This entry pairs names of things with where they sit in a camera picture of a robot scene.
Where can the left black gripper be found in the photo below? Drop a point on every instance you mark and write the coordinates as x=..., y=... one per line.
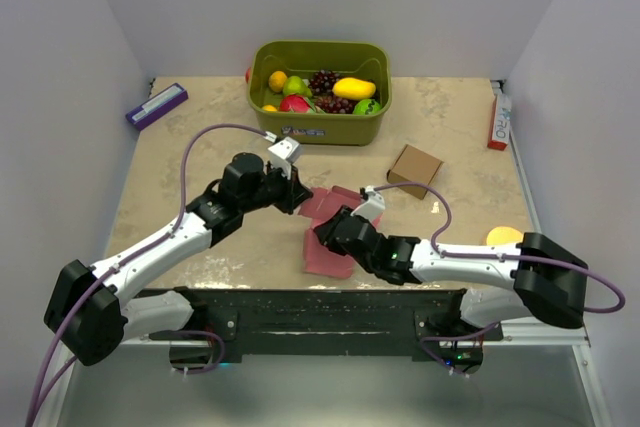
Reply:
x=293, y=195

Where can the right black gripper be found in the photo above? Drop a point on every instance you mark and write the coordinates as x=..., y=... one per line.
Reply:
x=324, y=231

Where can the pink paper box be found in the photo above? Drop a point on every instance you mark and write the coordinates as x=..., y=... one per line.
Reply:
x=324, y=204

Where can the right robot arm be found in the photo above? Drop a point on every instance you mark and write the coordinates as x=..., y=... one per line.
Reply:
x=400, y=260

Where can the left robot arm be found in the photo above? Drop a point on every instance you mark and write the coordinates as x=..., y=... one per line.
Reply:
x=92, y=309

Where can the brown cardboard box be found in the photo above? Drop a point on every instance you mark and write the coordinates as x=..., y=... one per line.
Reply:
x=415, y=166

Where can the red white toothpaste box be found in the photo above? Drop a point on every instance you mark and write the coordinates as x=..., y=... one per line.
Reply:
x=499, y=129

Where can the purple rectangular box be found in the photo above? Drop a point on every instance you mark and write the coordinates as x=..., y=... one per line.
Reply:
x=157, y=106

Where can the dark grape bunch front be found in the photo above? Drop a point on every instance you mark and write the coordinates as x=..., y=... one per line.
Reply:
x=332, y=104

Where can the dark grape bunch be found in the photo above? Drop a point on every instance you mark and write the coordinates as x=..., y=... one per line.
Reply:
x=323, y=81
x=332, y=104

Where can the green pear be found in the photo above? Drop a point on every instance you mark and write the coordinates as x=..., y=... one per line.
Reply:
x=295, y=85

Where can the green lime fruit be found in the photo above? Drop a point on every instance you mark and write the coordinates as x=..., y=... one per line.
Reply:
x=367, y=107

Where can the dark grape bunch back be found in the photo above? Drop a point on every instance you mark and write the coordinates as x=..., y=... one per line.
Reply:
x=323, y=81

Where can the yellow mango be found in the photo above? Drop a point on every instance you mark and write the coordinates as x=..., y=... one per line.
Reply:
x=354, y=89

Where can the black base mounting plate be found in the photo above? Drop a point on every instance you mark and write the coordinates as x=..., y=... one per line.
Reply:
x=404, y=323

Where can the orange round disc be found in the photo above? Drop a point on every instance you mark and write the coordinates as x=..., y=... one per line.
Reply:
x=501, y=235

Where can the olive green plastic tub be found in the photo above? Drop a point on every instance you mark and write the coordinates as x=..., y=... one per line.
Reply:
x=303, y=58

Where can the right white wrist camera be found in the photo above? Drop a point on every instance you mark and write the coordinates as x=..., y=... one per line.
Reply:
x=372, y=204

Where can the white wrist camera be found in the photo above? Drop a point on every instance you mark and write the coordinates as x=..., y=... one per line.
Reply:
x=287, y=150
x=372, y=204

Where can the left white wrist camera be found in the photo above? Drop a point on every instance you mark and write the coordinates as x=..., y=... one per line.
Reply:
x=287, y=150

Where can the aluminium frame rail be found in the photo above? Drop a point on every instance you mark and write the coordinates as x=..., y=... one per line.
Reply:
x=550, y=284

